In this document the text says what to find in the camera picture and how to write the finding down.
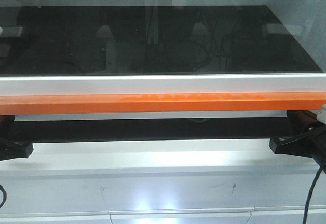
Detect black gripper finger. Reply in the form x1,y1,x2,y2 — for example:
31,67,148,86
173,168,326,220
269,129,325,158
1,138,34,161

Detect glass fume hood sash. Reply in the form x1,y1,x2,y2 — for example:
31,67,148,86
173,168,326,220
0,0,326,119

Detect orange sash handle bar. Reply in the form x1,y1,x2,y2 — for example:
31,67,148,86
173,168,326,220
1,92,325,115

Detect black cable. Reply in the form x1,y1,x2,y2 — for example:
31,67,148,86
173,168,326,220
302,155,326,224

